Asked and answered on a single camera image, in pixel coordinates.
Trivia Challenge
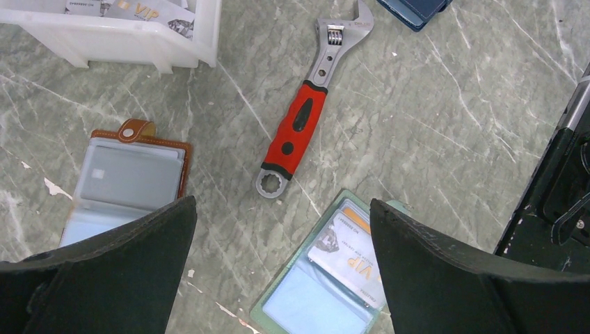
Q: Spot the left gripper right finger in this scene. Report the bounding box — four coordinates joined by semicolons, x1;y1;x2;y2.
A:
370;199;589;333

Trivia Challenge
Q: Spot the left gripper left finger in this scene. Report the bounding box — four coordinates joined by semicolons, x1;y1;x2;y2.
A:
1;196;198;333

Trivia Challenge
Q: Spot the white VIP credit card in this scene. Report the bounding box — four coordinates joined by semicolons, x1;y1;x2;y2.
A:
307;209;385;308

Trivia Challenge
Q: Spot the orange credit card in holder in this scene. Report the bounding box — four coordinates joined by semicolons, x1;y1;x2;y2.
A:
342;207;371;234

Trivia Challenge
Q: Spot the brown card holder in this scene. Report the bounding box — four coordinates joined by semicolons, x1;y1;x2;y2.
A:
59;118;193;247

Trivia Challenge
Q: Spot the navy blue card holder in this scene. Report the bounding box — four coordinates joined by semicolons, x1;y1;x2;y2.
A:
377;0;452;32

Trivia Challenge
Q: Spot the white divided bin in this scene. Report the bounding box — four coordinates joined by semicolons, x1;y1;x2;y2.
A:
1;1;222;74

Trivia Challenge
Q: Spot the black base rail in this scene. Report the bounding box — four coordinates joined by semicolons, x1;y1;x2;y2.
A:
494;70;589;273

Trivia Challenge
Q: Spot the red handled adjustable wrench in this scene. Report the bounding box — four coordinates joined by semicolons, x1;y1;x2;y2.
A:
255;1;374;199

